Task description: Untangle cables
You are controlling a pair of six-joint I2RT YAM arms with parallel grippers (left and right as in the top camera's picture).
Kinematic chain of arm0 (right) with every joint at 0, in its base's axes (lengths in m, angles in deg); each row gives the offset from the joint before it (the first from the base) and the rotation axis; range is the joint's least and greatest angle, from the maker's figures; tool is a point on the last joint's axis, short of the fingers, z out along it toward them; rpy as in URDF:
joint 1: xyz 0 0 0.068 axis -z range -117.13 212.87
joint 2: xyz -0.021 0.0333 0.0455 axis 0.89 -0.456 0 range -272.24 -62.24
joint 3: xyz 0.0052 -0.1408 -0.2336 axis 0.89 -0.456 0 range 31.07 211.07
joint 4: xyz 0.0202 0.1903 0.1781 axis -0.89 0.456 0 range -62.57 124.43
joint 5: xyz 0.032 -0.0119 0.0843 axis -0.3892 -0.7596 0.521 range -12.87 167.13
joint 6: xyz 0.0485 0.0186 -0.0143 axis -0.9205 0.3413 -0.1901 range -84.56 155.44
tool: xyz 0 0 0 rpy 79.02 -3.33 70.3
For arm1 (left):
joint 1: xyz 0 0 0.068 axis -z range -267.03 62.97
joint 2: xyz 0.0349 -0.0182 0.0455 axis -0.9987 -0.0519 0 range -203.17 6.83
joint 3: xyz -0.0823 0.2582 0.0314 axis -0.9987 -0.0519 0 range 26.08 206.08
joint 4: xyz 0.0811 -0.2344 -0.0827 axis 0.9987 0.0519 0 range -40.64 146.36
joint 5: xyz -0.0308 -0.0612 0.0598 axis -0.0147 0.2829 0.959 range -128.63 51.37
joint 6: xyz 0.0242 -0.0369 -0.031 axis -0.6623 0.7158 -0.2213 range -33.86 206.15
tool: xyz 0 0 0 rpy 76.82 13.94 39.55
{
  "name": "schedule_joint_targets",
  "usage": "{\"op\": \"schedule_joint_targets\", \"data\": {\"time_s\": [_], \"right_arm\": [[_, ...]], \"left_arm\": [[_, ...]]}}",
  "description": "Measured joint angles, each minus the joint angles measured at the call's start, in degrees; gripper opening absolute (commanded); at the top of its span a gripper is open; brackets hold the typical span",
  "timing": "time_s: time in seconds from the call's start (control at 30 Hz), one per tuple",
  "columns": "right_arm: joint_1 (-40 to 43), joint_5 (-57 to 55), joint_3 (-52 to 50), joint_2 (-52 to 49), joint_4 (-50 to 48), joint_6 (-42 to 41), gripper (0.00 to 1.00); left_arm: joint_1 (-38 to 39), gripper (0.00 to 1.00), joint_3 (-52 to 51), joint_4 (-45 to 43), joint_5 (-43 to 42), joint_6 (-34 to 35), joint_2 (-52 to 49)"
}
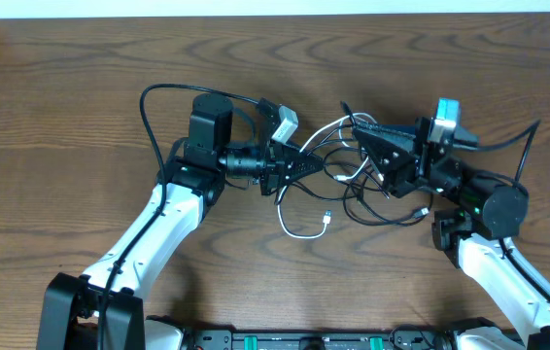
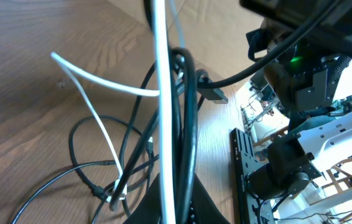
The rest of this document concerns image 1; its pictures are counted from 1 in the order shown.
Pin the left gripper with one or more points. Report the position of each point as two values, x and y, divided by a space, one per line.
281 165

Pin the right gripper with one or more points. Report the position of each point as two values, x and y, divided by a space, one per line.
396 164

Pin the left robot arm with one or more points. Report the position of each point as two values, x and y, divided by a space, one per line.
103 308

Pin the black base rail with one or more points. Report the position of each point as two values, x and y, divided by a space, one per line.
314 340

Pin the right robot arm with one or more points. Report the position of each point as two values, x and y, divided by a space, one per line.
477 234

